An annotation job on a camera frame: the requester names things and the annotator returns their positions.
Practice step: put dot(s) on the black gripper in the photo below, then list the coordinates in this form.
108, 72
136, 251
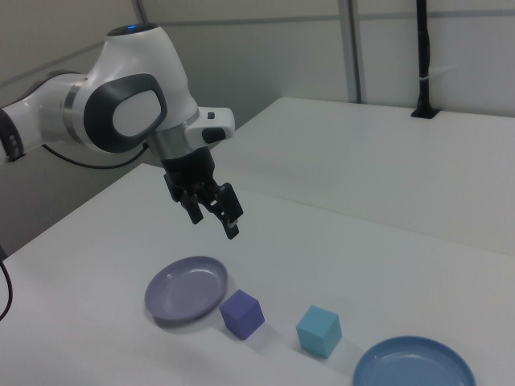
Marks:
189, 167

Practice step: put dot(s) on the purple cube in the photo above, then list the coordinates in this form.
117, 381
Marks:
241, 315

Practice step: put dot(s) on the light blue cube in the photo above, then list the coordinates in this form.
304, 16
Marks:
320, 331

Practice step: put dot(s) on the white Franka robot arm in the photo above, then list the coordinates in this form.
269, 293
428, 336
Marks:
133, 60

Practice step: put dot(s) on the purple plate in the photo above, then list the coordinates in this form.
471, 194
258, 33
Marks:
183, 291

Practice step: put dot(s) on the blue plate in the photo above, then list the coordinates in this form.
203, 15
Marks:
414, 364

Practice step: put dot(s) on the black pole with base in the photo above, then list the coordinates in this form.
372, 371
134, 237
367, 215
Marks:
422, 48

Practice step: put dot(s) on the slanted grey partition post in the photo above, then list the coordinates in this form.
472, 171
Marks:
141, 10

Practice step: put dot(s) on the upright grey partition post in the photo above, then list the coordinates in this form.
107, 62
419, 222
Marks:
356, 48

